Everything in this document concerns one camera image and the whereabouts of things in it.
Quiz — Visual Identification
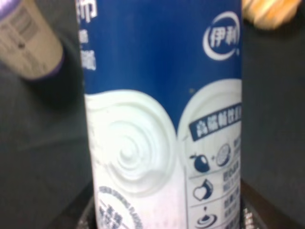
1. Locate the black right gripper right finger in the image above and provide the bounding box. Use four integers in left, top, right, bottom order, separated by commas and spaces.
241, 182, 305, 229

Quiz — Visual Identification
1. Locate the purple roll with paper label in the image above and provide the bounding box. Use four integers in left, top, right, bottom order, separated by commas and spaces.
0, 0, 65, 80

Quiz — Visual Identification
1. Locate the blue white yogurt drink bottle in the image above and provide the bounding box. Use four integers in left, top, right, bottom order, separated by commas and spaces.
75, 0, 242, 229

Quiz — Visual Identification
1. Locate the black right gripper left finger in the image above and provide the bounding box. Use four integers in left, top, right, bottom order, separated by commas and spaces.
75, 196, 97, 229

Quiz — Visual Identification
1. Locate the striped bread roll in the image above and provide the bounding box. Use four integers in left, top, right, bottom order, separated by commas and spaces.
242, 0, 302, 30

